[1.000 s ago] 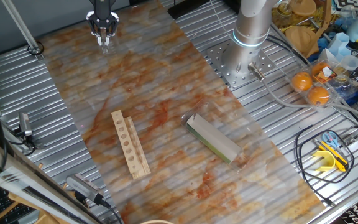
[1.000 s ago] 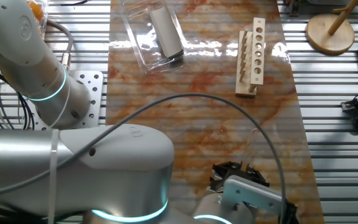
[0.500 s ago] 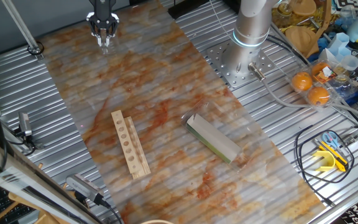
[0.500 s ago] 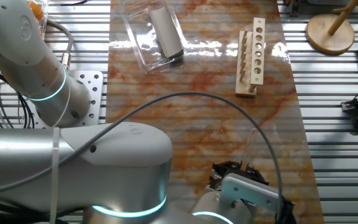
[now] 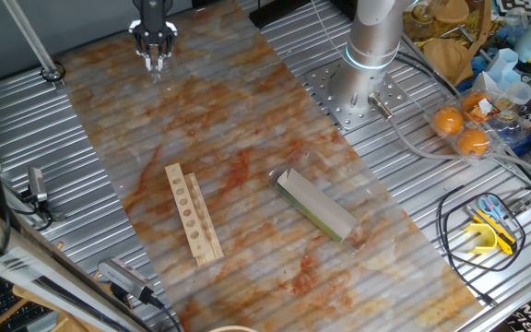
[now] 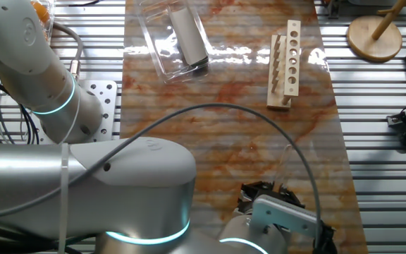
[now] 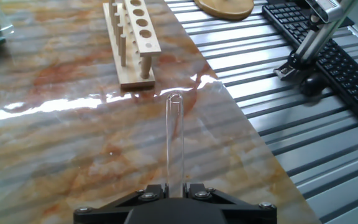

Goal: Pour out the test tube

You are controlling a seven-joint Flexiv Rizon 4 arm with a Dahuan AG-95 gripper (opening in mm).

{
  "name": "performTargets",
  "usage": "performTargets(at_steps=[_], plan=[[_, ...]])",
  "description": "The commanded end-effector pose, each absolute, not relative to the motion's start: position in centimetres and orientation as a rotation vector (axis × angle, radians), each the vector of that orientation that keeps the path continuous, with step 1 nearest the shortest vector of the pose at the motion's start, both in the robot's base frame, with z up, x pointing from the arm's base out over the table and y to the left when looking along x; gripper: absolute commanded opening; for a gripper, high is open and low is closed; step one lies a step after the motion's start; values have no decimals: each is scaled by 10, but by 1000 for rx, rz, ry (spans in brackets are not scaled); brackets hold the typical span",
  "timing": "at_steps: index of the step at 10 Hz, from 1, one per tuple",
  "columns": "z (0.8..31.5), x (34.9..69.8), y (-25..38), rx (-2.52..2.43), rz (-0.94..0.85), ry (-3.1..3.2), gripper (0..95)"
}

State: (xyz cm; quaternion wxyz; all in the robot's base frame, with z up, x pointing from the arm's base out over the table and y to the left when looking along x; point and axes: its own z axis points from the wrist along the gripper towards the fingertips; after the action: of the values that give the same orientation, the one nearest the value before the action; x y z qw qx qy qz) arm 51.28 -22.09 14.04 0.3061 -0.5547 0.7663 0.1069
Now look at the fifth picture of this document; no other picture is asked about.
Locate grey hose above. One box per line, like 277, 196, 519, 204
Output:
367, 90, 531, 184

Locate yellow utility knife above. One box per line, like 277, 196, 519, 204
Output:
466, 205, 518, 255

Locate black camera cable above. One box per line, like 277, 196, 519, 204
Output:
138, 288, 183, 332

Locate clear glass beaker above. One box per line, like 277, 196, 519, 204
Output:
136, 30, 178, 84

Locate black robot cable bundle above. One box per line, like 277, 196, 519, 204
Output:
394, 51, 461, 96

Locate yellow curved plastic piece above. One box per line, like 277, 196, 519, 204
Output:
462, 222, 499, 255

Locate grey rectangular block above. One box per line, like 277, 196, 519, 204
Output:
275, 168, 359, 244

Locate thin black cable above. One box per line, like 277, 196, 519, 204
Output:
436, 184, 527, 308

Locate beige round rim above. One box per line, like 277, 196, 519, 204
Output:
207, 325, 260, 332

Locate silver metal tool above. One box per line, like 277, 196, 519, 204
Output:
439, 23, 478, 47

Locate clear measuring cup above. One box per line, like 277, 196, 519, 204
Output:
504, 81, 531, 106

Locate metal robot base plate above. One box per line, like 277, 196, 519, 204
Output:
305, 58, 409, 132

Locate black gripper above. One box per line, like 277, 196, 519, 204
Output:
127, 0, 180, 74

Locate orange marble pattern mat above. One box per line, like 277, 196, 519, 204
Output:
57, 0, 486, 332

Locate metal pole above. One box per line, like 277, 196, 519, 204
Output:
1, 0, 67, 89

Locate orange fruit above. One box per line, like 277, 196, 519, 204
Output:
461, 91, 490, 114
433, 105, 465, 136
456, 127, 491, 158

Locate grey depth camera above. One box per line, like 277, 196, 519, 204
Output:
97, 256, 156, 306
26, 165, 49, 204

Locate wooden plate stand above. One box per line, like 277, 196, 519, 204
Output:
421, 0, 495, 89

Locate glass jar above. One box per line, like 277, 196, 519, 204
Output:
406, 3, 436, 42

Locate light blue hexagonal cup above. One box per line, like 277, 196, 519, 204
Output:
486, 48, 520, 91

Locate blue handled scissors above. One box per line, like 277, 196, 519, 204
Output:
477, 194, 504, 221

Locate wooden test tube rack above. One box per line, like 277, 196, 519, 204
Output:
163, 162, 225, 267

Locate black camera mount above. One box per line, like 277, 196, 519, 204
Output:
18, 186, 66, 231

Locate black white marker board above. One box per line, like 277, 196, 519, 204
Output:
495, 0, 531, 15

